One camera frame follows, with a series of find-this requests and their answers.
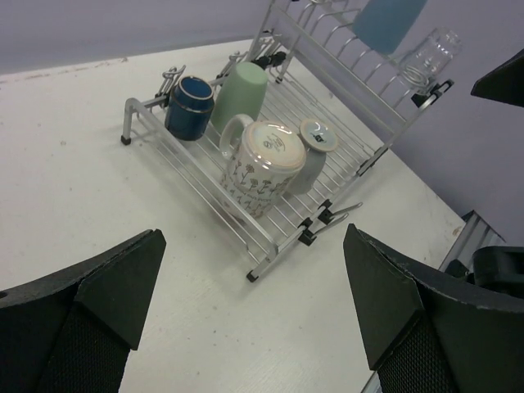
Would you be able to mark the grey ceramic mug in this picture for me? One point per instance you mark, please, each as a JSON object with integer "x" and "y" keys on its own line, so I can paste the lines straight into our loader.
{"x": 319, "y": 139}

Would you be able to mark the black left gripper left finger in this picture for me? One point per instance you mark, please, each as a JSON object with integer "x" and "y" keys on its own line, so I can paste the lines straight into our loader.
{"x": 73, "y": 330}

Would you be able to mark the light green plastic cup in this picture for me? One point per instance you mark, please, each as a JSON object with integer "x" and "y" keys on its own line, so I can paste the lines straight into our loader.
{"x": 243, "y": 92}

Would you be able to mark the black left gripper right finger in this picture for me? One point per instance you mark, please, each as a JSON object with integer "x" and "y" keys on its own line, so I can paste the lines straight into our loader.
{"x": 426, "y": 331}

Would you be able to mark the aluminium mounting rail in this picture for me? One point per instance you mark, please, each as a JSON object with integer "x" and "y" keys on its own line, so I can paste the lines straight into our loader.
{"x": 476, "y": 233}

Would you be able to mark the light blue plastic cup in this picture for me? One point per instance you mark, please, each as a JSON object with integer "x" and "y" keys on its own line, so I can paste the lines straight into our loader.
{"x": 383, "y": 24}

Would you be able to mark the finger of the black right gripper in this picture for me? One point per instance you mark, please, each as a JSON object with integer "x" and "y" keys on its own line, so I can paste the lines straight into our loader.
{"x": 503, "y": 84}

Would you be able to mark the dark blue ceramic mug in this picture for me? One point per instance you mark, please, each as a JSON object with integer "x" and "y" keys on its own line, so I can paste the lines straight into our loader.
{"x": 190, "y": 107}

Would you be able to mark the silver wire dish rack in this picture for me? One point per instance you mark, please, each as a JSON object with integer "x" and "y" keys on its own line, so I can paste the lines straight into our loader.
{"x": 317, "y": 69}

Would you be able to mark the white floral ceramic mug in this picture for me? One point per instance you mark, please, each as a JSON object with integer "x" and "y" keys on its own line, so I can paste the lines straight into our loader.
{"x": 262, "y": 158}

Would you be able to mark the clear glass tumbler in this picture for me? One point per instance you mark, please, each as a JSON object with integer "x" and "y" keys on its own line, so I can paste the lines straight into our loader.
{"x": 420, "y": 67}

